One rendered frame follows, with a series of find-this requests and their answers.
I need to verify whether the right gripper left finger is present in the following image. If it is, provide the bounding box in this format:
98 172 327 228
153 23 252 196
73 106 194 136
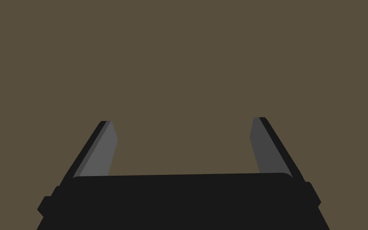
60 120 119 186

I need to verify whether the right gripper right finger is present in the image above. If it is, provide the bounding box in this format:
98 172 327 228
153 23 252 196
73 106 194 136
249 117 305 182

